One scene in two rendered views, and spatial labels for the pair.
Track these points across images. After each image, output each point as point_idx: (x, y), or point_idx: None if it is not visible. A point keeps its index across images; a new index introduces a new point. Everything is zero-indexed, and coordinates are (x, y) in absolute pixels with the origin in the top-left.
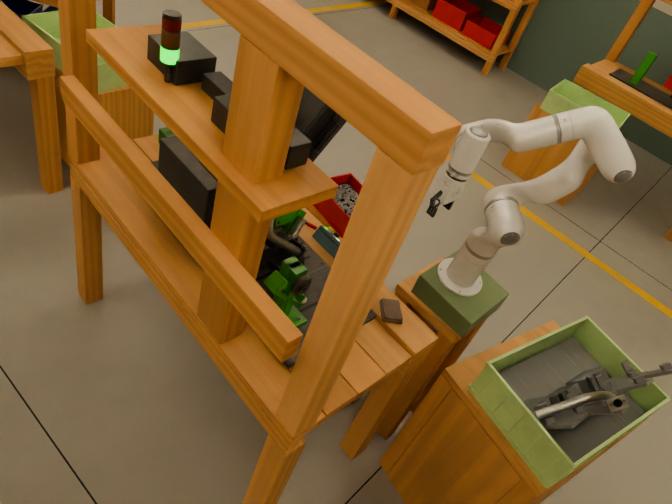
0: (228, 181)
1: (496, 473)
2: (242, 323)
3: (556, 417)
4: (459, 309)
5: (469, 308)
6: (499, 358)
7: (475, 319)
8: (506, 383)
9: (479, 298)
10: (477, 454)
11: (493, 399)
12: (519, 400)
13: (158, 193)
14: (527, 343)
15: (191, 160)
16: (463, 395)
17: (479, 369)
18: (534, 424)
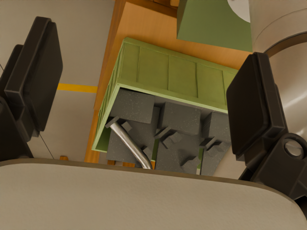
0: None
1: (104, 63)
2: None
3: (130, 133)
4: (190, 13)
5: (209, 24)
6: (139, 90)
7: (192, 40)
8: (111, 104)
9: (249, 29)
10: (109, 43)
11: (114, 77)
12: (105, 116)
13: None
14: (199, 104)
15: None
16: (115, 34)
17: (167, 35)
18: (99, 125)
